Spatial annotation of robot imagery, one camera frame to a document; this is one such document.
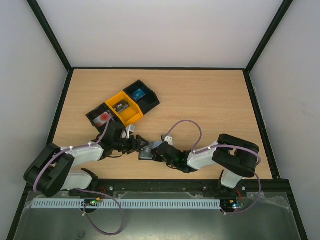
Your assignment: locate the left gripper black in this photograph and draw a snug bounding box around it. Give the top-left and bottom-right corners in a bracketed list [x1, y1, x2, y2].
[113, 135, 149, 155]

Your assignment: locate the black card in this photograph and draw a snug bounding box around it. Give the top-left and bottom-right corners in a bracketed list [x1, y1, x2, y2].
[140, 141, 153, 159]
[112, 99, 130, 113]

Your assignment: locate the black leather card holder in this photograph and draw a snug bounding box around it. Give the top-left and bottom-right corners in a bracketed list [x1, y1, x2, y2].
[138, 140, 163, 162]

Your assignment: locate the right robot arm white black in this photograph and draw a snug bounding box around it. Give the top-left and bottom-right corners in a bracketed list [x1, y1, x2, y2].
[151, 134, 262, 196]

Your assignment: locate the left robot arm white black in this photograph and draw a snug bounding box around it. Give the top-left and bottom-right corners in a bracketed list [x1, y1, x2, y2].
[23, 120, 149, 198]

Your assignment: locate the black card in bin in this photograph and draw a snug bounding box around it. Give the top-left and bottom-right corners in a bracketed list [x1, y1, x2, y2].
[112, 99, 130, 113]

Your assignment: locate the red white card in bin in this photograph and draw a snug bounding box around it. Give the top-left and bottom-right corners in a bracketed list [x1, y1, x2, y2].
[93, 111, 110, 128]

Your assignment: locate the blue card in bin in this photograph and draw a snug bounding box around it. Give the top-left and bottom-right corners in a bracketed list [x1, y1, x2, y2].
[131, 88, 146, 102]

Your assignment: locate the yellow bin middle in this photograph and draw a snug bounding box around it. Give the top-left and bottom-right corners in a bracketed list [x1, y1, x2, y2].
[105, 91, 144, 127]

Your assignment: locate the black bin left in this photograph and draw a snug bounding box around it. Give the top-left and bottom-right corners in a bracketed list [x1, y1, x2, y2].
[85, 102, 120, 134]

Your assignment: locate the black bin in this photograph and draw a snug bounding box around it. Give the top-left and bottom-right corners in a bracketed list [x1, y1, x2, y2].
[123, 80, 160, 115]
[85, 102, 120, 134]

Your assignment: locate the black bin right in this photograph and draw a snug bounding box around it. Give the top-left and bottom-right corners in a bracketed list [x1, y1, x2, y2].
[123, 80, 160, 115]

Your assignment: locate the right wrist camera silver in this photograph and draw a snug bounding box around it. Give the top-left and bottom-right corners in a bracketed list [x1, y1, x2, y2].
[161, 135, 173, 146]

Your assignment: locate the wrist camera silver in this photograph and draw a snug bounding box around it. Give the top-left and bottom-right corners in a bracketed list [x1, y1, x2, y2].
[161, 135, 173, 146]
[124, 124, 136, 139]

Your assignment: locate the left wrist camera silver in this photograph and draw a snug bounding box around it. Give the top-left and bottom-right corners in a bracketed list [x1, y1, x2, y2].
[124, 124, 136, 139]

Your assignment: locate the grey slotted cable duct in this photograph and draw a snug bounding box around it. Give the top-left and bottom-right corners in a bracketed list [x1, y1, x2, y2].
[31, 198, 221, 210]

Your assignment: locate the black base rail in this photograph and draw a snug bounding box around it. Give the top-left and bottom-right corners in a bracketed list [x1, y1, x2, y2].
[24, 177, 291, 198]

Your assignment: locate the black cage frame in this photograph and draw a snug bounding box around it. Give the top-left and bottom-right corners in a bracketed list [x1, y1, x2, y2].
[7, 0, 308, 240]

